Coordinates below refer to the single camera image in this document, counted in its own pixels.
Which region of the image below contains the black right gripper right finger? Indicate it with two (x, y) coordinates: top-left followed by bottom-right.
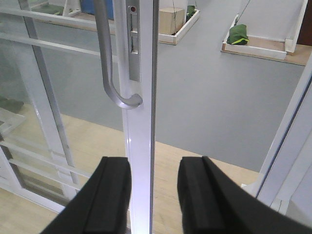
(177, 156), (312, 234)

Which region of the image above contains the grey door lock plate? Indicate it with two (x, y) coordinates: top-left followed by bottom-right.
(125, 0), (141, 82)

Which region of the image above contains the white framed sliding glass door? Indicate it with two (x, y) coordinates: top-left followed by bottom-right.
(0, 0), (159, 234)

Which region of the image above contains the distant wooden box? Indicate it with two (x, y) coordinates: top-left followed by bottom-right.
(158, 8), (185, 35)

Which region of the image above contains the white fixed glass door panel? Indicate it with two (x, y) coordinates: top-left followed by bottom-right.
(0, 0), (80, 212)

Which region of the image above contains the grey metal door handle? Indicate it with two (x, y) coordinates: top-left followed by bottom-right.
(93, 0), (143, 110)

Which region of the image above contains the white door frame post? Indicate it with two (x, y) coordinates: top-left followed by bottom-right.
(252, 63), (312, 214)

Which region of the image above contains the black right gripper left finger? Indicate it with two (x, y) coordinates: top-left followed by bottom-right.
(42, 157), (131, 234)

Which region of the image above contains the distant white framed platform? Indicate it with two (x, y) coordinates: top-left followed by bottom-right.
(221, 0), (312, 66)

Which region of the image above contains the distant green sandbag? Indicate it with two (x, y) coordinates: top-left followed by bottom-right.
(227, 24), (249, 45)

